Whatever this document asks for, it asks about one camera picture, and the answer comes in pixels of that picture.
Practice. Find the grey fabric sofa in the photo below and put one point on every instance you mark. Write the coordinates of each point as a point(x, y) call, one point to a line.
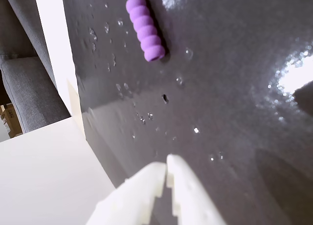
point(27, 88)

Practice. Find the brown cardboard box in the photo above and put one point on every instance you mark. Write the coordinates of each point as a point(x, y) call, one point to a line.
point(9, 119)

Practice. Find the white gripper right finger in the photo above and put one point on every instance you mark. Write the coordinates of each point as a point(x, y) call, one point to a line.
point(193, 198)

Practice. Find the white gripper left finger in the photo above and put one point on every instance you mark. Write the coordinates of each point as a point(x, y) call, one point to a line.
point(132, 200)

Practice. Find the black rectangular table mat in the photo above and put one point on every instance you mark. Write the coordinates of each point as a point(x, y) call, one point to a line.
point(220, 93)

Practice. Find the purple ribbed foam pen grip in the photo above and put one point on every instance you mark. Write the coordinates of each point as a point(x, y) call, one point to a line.
point(146, 29)

